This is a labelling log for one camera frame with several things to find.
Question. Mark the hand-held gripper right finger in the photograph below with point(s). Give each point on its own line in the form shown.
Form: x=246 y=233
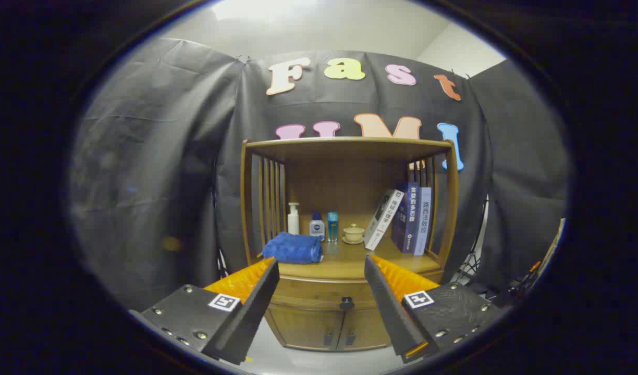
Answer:
x=389 y=307

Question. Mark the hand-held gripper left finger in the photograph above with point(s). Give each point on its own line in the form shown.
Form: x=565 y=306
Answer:
x=251 y=312

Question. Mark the wooden drawer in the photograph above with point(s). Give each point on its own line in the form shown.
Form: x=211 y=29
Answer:
x=319 y=291

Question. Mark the wooden cabinet door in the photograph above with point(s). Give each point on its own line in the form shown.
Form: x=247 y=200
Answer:
x=308 y=328
x=366 y=330

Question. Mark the wooden countertop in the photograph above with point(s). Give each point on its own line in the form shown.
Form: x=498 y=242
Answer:
x=345 y=260

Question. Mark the wooden cabinet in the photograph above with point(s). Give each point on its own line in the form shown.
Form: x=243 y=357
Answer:
x=345 y=177

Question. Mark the blue rolled towel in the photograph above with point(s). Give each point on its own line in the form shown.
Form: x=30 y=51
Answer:
x=293 y=249

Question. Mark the beige lidded cup with saucer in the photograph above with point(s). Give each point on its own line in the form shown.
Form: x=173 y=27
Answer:
x=353 y=234

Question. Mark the white book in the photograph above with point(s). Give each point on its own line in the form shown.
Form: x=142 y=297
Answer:
x=384 y=219

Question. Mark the dark blue book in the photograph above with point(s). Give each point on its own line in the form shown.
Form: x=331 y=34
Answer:
x=406 y=219

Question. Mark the black tripod stand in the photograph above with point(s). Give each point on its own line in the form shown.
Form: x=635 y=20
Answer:
x=470 y=266

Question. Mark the pale blue book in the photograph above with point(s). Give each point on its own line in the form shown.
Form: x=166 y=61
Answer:
x=424 y=221

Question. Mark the clear blue bottle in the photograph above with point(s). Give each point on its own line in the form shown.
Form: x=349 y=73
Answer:
x=333 y=226

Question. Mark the white pump bottle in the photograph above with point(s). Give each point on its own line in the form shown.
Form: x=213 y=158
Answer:
x=293 y=221

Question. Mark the white bottle with blue cap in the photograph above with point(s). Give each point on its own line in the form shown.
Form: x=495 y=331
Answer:
x=317 y=228

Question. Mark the black device with orange part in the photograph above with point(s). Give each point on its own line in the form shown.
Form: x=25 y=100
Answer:
x=527 y=277

